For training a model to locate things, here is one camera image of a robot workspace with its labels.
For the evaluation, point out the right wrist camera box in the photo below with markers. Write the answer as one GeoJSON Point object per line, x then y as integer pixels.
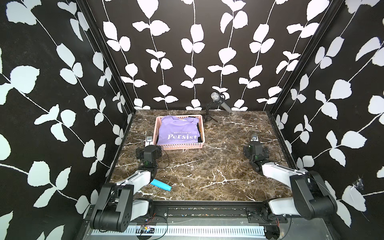
{"type": "Point", "coordinates": [254, 138]}

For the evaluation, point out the purple t-shirt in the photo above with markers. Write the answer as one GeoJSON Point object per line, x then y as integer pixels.
{"type": "Point", "coordinates": [174, 130]}

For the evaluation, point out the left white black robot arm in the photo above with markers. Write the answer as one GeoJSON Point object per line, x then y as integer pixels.
{"type": "Point", "coordinates": [116, 207]}

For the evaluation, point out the pink perforated plastic basket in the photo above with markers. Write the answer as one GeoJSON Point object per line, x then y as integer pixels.
{"type": "Point", "coordinates": [198, 145]}

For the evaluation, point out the small circuit board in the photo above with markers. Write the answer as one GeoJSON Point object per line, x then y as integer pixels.
{"type": "Point", "coordinates": [146, 230]}

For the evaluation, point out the light blue cylinder tube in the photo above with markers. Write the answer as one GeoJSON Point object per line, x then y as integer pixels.
{"type": "Point", "coordinates": [161, 185]}

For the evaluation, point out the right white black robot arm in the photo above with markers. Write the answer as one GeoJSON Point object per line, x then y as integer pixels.
{"type": "Point", "coordinates": [310, 198]}

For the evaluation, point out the black microphone tripod stand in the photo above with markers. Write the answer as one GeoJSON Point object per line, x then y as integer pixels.
{"type": "Point", "coordinates": [207, 117]}

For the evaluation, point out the white perforated vent strip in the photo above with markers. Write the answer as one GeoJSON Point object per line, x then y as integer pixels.
{"type": "Point", "coordinates": [191, 231]}

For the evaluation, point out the grey microphone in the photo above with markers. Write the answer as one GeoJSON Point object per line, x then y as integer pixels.
{"type": "Point", "coordinates": [219, 100]}

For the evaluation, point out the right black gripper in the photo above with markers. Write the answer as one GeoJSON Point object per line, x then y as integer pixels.
{"type": "Point", "coordinates": [246, 150]}

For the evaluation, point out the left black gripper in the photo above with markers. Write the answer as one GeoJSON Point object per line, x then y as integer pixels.
{"type": "Point", "coordinates": [139, 153]}

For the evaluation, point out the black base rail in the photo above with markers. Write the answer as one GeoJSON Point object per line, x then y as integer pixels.
{"type": "Point", "coordinates": [252, 212]}

